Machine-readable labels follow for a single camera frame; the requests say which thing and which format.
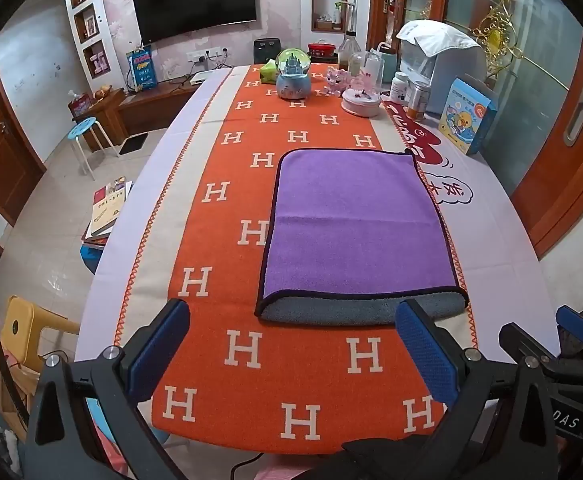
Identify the wooden television cabinet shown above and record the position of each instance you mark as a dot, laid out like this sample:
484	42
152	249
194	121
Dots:
144	107

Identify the stack of books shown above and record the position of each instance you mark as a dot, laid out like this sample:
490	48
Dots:
105	210

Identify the orange sliding door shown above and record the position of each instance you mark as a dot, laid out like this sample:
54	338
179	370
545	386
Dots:
566	170

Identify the brown lidded jar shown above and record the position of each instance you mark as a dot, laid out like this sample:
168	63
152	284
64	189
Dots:
418	101

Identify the pink plush toy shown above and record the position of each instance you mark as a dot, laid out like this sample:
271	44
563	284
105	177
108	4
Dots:
336	80

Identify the red cooking pot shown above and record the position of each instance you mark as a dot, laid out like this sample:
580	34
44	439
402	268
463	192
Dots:
323	53

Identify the yellow plastic chair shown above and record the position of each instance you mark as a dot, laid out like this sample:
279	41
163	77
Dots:
19	327

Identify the clear glass jar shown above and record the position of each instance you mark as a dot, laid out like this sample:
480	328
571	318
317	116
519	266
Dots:
356	65

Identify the red snack bag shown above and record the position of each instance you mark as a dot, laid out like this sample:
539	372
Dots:
80	105

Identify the tall glass bottle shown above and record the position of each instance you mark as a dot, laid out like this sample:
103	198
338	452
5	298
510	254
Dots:
349	50

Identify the white router box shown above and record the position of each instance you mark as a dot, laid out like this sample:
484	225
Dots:
206	77

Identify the blue castle snow globe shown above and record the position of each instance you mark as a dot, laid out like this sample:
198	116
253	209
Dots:
293	77

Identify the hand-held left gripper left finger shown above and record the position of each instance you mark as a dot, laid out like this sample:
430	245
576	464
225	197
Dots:
157	347

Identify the white wall shelf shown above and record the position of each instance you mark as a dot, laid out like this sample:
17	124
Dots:
89	20

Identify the white water dispenser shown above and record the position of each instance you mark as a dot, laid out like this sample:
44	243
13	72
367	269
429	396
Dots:
441	80

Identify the orange letter-print blanket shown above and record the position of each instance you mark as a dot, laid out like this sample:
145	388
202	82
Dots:
211	260

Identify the blue round stool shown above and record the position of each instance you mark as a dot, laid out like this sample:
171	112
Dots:
84	129

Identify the white cloth cover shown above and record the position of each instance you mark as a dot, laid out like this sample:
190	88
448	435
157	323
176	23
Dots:
436	35

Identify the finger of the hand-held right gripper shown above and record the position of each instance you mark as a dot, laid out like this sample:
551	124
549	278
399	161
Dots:
521	341
575	322

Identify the black flat television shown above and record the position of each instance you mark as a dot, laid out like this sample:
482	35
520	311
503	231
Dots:
196	0

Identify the white medicine bottle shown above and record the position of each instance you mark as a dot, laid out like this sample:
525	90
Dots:
399	89

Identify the purple grey towel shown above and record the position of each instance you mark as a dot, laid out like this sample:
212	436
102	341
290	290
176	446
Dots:
361	220

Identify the gold ornamental decoration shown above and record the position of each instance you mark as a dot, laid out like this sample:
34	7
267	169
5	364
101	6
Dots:
501	35

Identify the green tissue box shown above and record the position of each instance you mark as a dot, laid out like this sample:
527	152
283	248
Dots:
267	74

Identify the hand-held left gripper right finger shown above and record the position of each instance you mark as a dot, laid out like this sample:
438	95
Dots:
426	352

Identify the black small heater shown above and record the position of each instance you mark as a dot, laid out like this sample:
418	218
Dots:
267	51

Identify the blue snack bag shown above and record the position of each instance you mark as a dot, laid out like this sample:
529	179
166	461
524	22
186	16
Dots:
141	69

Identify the blue cartoon box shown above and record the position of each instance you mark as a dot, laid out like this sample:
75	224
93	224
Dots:
464	117

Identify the white plastic jug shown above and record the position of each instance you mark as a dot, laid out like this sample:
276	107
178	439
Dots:
382	67

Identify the black doormat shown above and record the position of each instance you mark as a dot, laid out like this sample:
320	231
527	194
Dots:
134	143

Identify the white round lidded container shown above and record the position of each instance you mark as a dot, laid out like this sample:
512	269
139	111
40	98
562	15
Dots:
361	102

